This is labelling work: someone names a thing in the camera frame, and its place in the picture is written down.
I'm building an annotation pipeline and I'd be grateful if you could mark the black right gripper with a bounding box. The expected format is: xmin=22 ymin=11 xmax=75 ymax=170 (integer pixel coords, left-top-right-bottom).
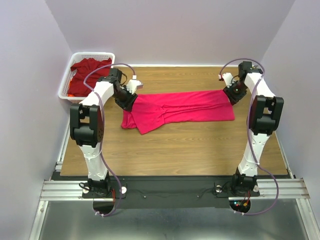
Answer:
xmin=223 ymin=80 xmax=249 ymax=106

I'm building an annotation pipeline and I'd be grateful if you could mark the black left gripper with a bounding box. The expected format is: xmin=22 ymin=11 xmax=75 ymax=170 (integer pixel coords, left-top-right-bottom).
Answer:
xmin=111 ymin=85 xmax=138 ymax=113

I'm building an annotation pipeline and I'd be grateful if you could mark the pink t-shirt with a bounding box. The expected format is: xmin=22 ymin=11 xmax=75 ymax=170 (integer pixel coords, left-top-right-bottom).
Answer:
xmin=121 ymin=90 xmax=235 ymax=135

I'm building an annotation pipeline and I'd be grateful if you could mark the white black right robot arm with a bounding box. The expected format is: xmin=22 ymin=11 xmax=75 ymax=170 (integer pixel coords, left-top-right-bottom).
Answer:
xmin=218 ymin=58 xmax=284 ymax=195

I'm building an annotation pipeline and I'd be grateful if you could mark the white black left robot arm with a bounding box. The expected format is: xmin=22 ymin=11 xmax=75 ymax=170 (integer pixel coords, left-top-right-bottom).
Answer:
xmin=69 ymin=68 xmax=143 ymax=198

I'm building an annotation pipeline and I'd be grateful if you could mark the dark red t-shirt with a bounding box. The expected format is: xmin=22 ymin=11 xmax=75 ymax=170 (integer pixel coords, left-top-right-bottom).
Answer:
xmin=70 ymin=58 xmax=112 ymax=97

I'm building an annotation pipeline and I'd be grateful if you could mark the orange garment in basket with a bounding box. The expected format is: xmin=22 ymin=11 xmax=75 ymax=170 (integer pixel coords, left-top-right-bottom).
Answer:
xmin=67 ymin=78 xmax=74 ymax=97

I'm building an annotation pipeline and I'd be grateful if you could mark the white plastic basket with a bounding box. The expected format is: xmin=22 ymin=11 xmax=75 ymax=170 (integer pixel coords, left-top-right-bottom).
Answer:
xmin=58 ymin=51 xmax=116 ymax=103

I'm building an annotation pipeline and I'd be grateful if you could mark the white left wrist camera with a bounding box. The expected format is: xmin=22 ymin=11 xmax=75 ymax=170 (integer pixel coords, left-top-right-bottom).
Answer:
xmin=126 ymin=79 xmax=144 ymax=94

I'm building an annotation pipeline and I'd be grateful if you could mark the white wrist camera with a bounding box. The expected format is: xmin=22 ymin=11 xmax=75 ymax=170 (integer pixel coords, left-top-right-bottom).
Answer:
xmin=218 ymin=72 xmax=234 ymax=88
xmin=126 ymin=79 xmax=144 ymax=94

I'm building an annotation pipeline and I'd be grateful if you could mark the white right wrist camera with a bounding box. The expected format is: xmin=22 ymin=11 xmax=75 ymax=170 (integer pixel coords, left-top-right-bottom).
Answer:
xmin=218 ymin=72 xmax=234 ymax=88

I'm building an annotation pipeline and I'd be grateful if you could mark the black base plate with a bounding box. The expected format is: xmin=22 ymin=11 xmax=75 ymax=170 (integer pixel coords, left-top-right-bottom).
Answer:
xmin=41 ymin=176 xmax=246 ymax=213

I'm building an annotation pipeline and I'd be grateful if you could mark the aluminium mounting rail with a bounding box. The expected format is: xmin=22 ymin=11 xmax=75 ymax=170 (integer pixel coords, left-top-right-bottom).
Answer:
xmin=40 ymin=178 xmax=310 ymax=201

